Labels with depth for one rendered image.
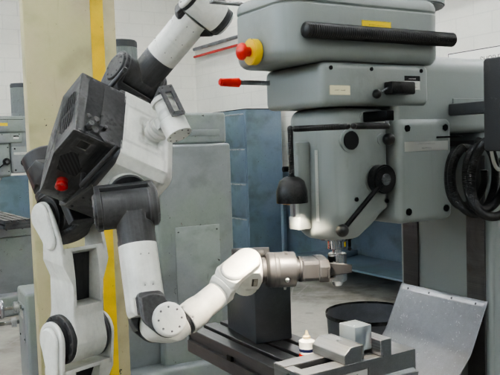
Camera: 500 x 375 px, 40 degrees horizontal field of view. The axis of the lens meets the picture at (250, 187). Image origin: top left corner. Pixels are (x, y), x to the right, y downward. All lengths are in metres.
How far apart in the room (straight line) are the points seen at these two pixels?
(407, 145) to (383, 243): 6.24
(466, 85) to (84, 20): 1.93
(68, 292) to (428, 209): 1.00
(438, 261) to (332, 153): 0.55
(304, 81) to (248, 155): 7.34
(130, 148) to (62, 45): 1.59
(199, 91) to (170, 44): 9.69
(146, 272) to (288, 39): 0.61
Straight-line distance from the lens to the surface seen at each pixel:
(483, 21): 6.97
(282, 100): 1.70
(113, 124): 1.72
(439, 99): 1.83
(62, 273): 1.99
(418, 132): 1.76
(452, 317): 1.98
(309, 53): 1.55
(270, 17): 1.58
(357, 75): 1.63
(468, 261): 1.95
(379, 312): 4.05
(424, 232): 2.05
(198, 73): 11.61
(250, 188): 8.97
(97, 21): 3.31
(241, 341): 2.12
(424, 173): 1.77
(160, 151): 1.76
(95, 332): 2.05
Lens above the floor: 1.55
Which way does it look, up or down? 4 degrees down
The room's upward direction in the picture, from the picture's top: 2 degrees counter-clockwise
